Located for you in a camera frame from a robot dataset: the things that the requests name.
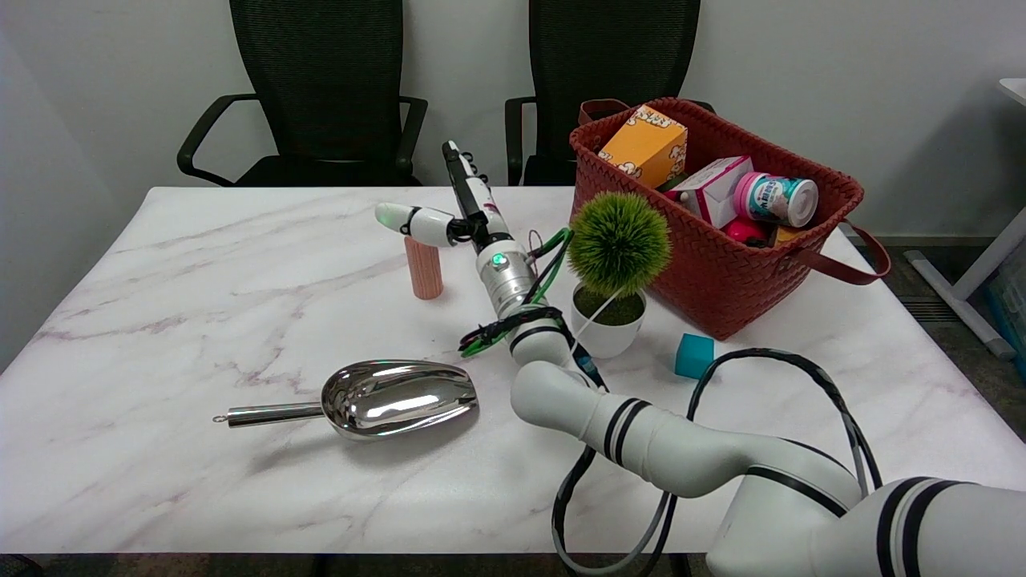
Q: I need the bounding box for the pink teal canister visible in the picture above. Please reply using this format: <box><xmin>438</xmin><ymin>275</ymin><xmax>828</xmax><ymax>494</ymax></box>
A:
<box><xmin>733</xmin><ymin>171</ymin><xmax>819</xmax><ymax>228</ymax></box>

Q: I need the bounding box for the shiny metal scoop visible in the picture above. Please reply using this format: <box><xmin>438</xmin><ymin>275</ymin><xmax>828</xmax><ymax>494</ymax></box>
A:
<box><xmin>212</xmin><ymin>359</ymin><xmax>480</xmax><ymax>441</ymax></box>

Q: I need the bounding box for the red ball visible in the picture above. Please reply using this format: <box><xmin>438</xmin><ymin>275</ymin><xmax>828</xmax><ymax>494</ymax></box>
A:
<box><xmin>724</xmin><ymin>218</ymin><xmax>769</xmax><ymax>246</ymax></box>

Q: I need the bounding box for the green black wrist cable bundle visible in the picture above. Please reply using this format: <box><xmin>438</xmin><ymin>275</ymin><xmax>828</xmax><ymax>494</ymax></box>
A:
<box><xmin>459</xmin><ymin>227</ymin><xmax>576</xmax><ymax>358</ymax></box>

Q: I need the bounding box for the teal cube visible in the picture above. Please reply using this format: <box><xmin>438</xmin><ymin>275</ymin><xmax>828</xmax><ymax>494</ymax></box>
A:
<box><xmin>674</xmin><ymin>333</ymin><xmax>715</xmax><ymax>381</ymax></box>

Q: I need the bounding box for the green ball plant white pot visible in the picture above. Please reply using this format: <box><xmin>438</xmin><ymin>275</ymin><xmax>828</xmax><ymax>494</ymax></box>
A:
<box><xmin>564</xmin><ymin>191</ymin><xmax>672</xmax><ymax>360</ymax></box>

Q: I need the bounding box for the blue storage bin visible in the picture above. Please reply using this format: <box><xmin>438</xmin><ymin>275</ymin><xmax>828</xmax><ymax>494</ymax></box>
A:
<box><xmin>988</xmin><ymin>264</ymin><xmax>1026</xmax><ymax>379</ymax></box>

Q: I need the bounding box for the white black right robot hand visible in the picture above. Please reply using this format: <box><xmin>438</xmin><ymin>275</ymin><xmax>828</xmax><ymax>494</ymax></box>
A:
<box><xmin>375</xmin><ymin>141</ymin><xmax>514</xmax><ymax>253</ymax></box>

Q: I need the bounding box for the black mesh office chair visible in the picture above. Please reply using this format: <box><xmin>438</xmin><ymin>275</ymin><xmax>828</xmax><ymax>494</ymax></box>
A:
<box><xmin>177</xmin><ymin>0</ymin><xmax>429</xmax><ymax>188</ymax></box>
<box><xmin>505</xmin><ymin>0</ymin><xmax>717</xmax><ymax>187</ymax></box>

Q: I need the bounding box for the thin white cord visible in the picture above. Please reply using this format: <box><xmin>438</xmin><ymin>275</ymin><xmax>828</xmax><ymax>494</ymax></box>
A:
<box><xmin>568</xmin><ymin>288</ymin><xmax>626</xmax><ymax>361</ymax></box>

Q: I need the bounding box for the wooden cylinder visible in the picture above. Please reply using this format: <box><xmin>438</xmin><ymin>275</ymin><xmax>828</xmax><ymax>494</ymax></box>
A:
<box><xmin>404</xmin><ymin>236</ymin><xmax>444</xmax><ymax>301</ymax></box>

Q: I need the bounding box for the orange popcorn box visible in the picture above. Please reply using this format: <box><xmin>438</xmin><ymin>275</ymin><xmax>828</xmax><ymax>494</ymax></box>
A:
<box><xmin>598</xmin><ymin>104</ymin><xmax>689</xmax><ymax>191</ymax></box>

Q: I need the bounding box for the red woven basket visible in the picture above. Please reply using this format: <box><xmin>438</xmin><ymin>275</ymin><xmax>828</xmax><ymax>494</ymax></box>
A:
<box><xmin>569</xmin><ymin>98</ymin><xmax>892</xmax><ymax>341</ymax></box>

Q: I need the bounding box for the white desk frame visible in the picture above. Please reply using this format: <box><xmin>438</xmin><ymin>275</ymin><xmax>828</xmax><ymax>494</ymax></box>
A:
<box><xmin>906</xmin><ymin>78</ymin><xmax>1026</xmax><ymax>360</ymax></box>

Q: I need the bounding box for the white pink carton box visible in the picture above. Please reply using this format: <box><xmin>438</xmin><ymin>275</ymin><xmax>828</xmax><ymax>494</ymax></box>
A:
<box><xmin>668</xmin><ymin>155</ymin><xmax>754</xmax><ymax>229</ymax></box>

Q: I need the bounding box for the thick black taped cable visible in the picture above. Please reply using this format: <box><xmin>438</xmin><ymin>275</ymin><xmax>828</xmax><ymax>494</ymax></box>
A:
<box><xmin>551</xmin><ymin>348</ymin><xmax>884</xmax><ymax>577</ymax></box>

